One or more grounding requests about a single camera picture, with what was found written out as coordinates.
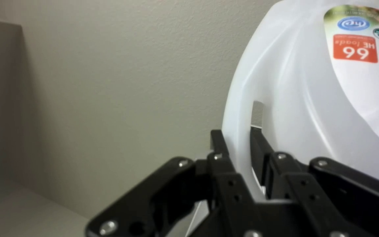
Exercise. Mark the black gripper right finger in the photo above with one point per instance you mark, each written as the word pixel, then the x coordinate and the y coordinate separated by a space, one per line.
pixel 330 193

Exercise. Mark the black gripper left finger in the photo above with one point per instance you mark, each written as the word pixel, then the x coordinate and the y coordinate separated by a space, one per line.
pixel 164 198

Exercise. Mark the translucent white detergent bottle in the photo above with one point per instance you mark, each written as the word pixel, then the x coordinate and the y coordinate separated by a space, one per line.
pixel 296 87

